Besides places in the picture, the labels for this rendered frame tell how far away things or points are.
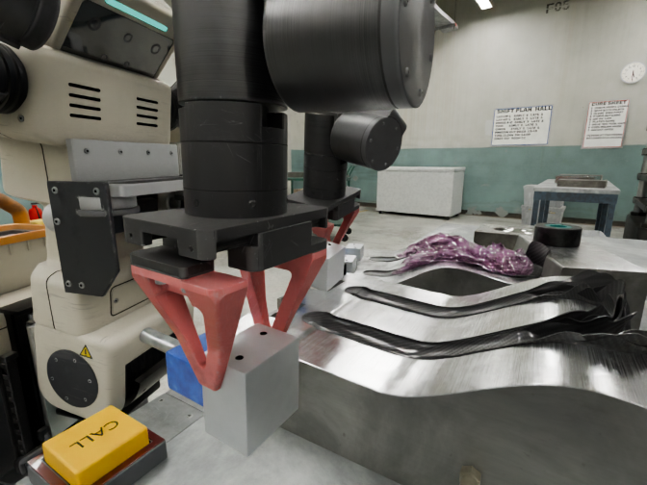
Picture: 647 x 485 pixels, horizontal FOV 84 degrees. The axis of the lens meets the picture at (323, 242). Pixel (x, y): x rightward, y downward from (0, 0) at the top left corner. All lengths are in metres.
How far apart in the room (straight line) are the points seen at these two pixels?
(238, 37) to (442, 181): 6.80
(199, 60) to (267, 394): 0.18
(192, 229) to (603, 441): 0.27
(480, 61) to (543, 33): 0.99
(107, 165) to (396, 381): 0.51
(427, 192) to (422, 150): 1.25
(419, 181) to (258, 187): 6.93
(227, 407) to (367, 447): 0.17
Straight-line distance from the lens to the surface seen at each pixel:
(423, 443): 0.34
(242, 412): 0.23
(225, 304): 0.17
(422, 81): 0.18
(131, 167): 0.68
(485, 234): 1.14
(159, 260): 0.20
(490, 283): 0.66
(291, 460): 0.39
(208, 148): 0.19
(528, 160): 7.55
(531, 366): 0.32
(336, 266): 0.52
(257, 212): 0.19
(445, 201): 6.97
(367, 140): 0.39
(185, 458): 0.42
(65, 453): 0.40
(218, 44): 0.19
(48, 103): 0.63
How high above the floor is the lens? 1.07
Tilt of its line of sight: 13 degrees down
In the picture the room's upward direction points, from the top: straight up
